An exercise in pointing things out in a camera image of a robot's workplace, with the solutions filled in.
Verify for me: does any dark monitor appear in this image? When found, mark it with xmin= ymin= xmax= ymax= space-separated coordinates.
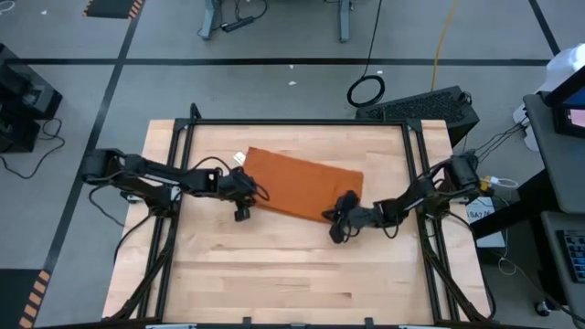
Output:
xmin=543 ymin=66 xmax=585 ymax=139

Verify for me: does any black power strip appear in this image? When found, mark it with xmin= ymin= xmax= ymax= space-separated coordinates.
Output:
xmin=220 ymin=16 xmax=256 ymax=34

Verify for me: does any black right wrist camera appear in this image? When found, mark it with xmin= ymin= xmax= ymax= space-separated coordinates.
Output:
xmin=338 ymin=190 xmax=361 ymax=211

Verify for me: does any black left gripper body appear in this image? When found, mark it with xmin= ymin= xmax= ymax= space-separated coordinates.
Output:
xmin=218 ymin=166 xmax=260 ymax=207

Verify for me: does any black coiled cable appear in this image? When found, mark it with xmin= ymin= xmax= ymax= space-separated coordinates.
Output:
xmin=346 ymin=0 xmax=387 ymax=109

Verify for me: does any white bulky object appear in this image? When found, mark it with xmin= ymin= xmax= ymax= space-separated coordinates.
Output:
xmin=511 ymin=43 xmax=585 ymax=153

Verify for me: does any black aluminium table frame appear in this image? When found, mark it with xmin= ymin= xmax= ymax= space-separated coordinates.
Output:
xmin=107 ymin=102 xmax=497 ymax=329

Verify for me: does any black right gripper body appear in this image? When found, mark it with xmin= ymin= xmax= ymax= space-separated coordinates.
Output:
xmin=322 ymin=207 xmax=367 ymax=232

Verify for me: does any grey keyboard desk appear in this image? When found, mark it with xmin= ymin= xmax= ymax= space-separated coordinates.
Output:
xmin=540 ymin=209 xmax=585 ymax=321

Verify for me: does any grey table leg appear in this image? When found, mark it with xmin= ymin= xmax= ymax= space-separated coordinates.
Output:
xmin=336 ymin=0 xmax=354 ymax=44
xmin=197 ymin=0 xmax=221 ymax=41

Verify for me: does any black desk base bar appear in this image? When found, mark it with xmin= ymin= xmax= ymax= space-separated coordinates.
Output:
xmin=470 ymin=168 xmax=549 ymax=239

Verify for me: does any grey side desk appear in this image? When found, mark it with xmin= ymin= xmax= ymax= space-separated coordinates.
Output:
xmin=523 ymin=92 xmax=585 ymax=216

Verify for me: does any dark keyboard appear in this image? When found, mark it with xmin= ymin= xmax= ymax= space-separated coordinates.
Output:
xmin=555 ymin=228 xmax=585 ymax=284

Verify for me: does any black floor cable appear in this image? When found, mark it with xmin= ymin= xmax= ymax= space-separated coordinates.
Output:
xmin=0 ymin=117 xmax=66 ymax=180

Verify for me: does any orange cloth towel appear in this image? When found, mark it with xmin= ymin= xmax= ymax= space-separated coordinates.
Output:
xmin=232 ymin=145 xmax=366 ymax=225

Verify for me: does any yellow white plug connector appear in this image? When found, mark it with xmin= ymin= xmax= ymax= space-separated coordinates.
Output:
xmin=477 ymin=175 xmax=520 ymax=191

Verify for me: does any black equipment stack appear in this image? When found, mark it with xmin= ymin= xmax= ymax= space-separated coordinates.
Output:
xmin=0 ymin=43 xmax=64 ymax=154

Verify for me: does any yellow cable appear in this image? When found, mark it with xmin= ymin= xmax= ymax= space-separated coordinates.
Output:
xmin=431 ymin=0 xmax=459 ymax=92

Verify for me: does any black perforated computer case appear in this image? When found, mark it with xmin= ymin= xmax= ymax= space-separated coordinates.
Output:
xmin=355 ymin=85 xmax=481 ymax=148

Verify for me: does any white labelled box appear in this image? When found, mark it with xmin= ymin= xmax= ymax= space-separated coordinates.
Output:
xmin=464 ymin=196 xmax=507 ymax=250

